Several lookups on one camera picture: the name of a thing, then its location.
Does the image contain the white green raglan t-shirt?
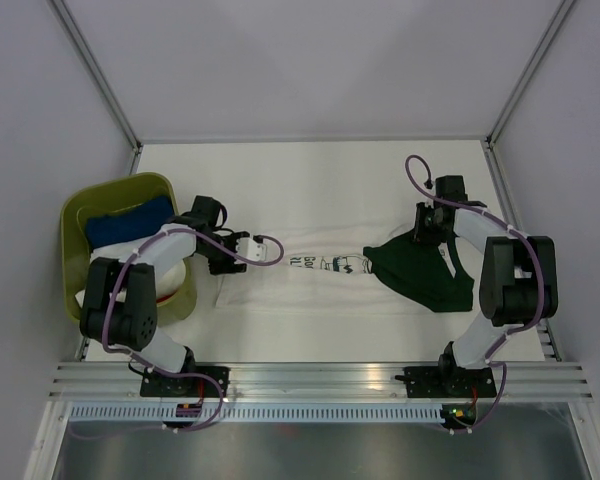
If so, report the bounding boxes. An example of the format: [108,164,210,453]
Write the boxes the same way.
[215,224,475,315]

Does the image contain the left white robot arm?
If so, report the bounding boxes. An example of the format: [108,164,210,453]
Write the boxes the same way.
[79,196,265,396]

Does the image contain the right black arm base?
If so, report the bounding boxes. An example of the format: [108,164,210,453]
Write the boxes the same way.
[394,366,497,399]

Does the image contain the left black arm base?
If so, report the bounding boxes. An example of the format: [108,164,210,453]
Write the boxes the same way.
[140,365,230,399]

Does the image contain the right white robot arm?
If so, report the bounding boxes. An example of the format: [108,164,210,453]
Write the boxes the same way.
[415,175,558,395]

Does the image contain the white rolled t-shirt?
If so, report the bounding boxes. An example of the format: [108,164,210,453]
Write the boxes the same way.
[90,234,193,301]

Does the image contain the blue folded t-shirt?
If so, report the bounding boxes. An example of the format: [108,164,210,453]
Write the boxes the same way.
[85,195,175,250]

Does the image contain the olive green plastic bin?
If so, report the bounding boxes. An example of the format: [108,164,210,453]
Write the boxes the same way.
[60,172,177,324]

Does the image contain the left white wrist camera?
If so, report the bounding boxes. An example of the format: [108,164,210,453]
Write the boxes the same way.
[236,236,267,264]

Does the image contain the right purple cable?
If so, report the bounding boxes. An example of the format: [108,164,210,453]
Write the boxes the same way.
[404,154,554,434]

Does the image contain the purple cable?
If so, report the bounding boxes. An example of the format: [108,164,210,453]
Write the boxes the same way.
[404,154,554,434]
[102,227,286,436]

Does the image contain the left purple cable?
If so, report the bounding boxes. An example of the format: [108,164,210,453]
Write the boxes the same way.
[102,227,286,436]

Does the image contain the aluminium mounting rail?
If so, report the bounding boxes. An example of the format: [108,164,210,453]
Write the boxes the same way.
[47,362,593,403]

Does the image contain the white slotted cable duct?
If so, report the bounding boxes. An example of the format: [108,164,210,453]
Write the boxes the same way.
[70,402,443,423]

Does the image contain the right aluminium frame post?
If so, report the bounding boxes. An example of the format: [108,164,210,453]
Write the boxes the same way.
[484,0,578,150]

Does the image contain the aluminium frame post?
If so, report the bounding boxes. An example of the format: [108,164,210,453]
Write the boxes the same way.
[484,0,578,150]
[48,0,142,153]

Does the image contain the left aluminium frame post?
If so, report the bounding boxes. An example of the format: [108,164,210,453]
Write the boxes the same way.
[48,0,142,153]

